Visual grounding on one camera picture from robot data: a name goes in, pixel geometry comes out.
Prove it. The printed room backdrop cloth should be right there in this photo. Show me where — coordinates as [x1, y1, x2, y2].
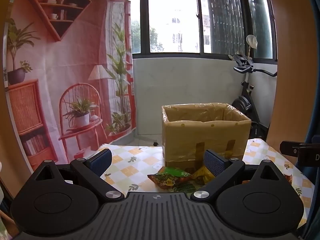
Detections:
[4, 0, 137, 173]

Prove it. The black-framed window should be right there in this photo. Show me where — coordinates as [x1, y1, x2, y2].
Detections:
[107, 0, 278, 63]

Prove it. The green orange chips packet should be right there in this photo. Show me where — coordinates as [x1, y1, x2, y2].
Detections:
[147, 166, 198, 193]

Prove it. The checked floral tablecloth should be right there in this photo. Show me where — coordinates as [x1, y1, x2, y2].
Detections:
[95, 139, 315, 230]

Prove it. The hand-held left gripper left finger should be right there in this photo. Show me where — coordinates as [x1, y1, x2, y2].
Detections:
[34, 148, 125, 202]

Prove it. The yellow snack packet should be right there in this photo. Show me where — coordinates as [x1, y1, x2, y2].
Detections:
[191, 166, 215, 185]

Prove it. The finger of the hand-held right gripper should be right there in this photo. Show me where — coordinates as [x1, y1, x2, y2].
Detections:
[280, 141, 304, 158]

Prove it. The wooden door panel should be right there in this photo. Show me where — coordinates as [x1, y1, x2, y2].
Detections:
[265, 0, 318, 165]

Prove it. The black exercise bike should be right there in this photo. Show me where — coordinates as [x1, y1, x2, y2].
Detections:
[229, 54, 278, 140]

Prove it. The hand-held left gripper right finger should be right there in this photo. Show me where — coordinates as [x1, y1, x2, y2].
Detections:
[191, 149, 288, 202]

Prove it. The plastic-lined cardboard box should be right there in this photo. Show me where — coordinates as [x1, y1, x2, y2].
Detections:
[161, 102, 252, 168]

